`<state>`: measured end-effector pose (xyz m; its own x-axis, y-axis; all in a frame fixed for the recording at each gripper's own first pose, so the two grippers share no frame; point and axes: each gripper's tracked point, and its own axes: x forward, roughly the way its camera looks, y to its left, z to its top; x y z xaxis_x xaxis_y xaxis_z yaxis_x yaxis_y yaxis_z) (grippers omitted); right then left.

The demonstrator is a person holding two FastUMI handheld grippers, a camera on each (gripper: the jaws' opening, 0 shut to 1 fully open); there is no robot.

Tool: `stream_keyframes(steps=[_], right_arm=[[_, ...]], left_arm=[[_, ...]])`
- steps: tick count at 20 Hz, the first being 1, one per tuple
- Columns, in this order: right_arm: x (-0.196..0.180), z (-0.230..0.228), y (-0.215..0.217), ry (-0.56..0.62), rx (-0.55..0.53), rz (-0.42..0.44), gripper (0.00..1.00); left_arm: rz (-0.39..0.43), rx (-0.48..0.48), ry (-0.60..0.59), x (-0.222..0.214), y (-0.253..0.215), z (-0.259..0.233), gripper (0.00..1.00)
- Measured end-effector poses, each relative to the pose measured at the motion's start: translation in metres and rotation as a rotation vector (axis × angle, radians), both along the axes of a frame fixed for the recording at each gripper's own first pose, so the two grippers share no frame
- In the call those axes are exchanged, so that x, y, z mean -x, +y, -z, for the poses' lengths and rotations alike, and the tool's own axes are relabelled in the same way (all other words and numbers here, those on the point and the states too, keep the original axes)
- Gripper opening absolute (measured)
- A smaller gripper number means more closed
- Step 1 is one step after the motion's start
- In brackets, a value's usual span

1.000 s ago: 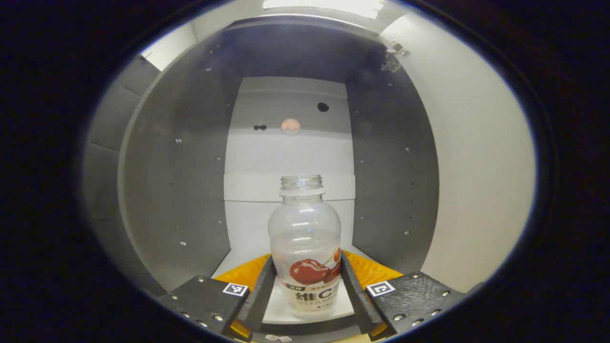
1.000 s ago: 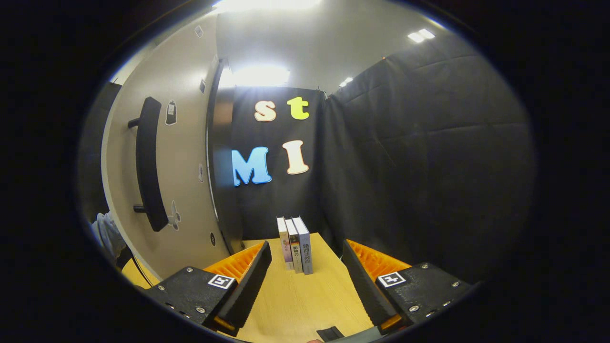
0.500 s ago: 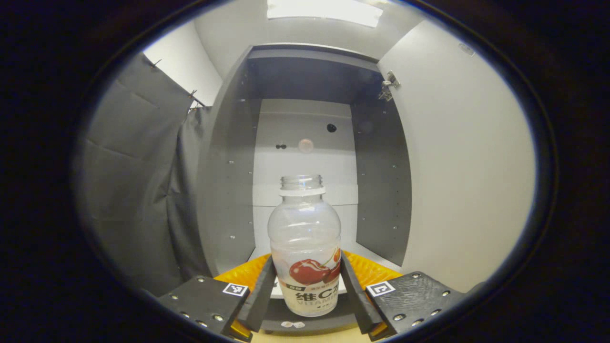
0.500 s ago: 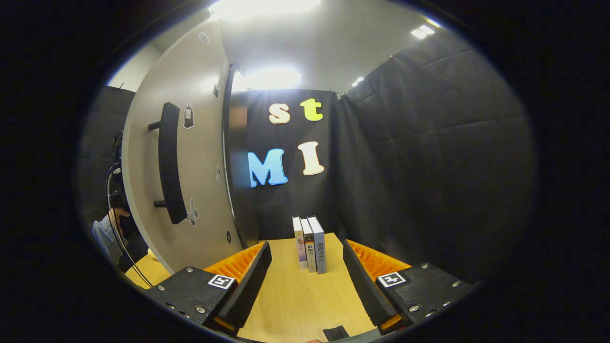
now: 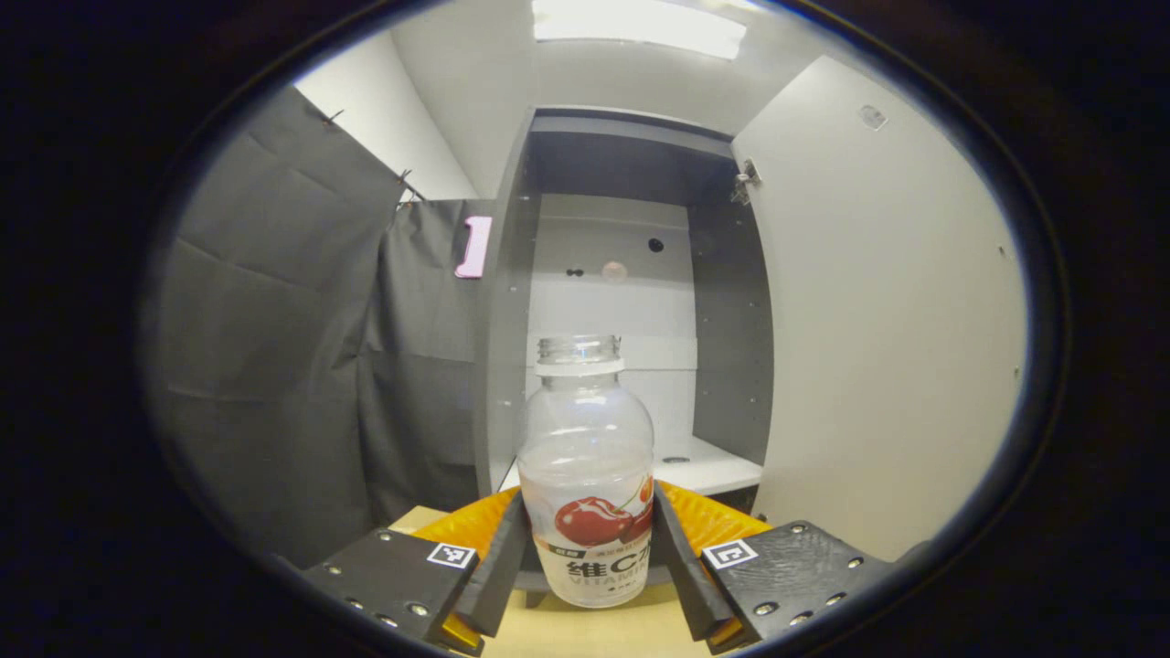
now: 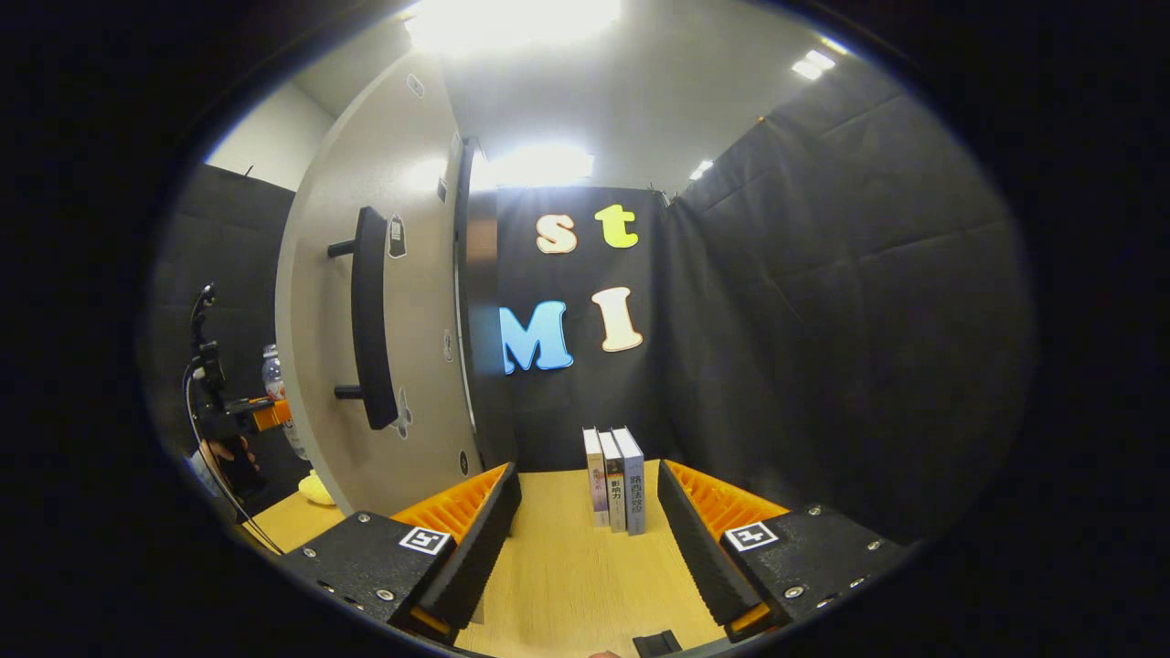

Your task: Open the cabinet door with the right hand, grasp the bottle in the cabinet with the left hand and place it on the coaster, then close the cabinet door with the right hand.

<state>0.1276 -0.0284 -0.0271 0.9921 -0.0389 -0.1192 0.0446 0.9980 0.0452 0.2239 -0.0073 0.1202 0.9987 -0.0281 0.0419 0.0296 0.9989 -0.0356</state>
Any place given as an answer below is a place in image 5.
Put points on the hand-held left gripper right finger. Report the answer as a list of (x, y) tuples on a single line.
[(681, 567)]

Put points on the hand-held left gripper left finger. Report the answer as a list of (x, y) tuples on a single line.
[(503, 576)]

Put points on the clear bottle with cherry label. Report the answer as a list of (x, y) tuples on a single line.
[(585, 439)]

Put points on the white cabinet door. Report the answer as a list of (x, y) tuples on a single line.
[(896, 347)]

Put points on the white cabinet shelf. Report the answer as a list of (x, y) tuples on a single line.
[(713, 471)]

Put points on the metal door hinge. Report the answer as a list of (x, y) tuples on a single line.
[(746, 181)]

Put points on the black backdrop cloth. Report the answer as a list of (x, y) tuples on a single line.
[(274, 366)]

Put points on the large double ceiling light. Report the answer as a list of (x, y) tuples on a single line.
[(640, 26)]

